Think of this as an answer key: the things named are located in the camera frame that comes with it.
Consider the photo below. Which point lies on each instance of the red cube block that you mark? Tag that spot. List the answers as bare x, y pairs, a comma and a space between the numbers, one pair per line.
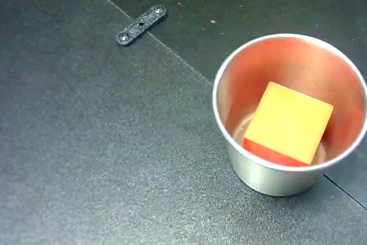
286, 124

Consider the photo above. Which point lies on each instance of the black flat screwed plate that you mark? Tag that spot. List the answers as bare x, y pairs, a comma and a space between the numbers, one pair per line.
140, 24

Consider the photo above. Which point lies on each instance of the stainless steel cup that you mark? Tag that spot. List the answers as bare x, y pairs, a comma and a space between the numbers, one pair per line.
266, 176

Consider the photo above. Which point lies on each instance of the black table mat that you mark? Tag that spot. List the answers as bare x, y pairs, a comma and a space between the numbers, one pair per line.
86, 156

